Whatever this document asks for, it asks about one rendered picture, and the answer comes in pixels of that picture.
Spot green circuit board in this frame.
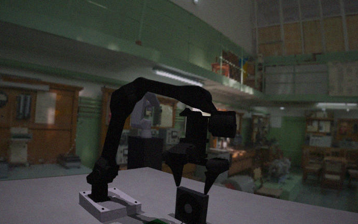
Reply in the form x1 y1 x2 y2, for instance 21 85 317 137
144 219 168 224

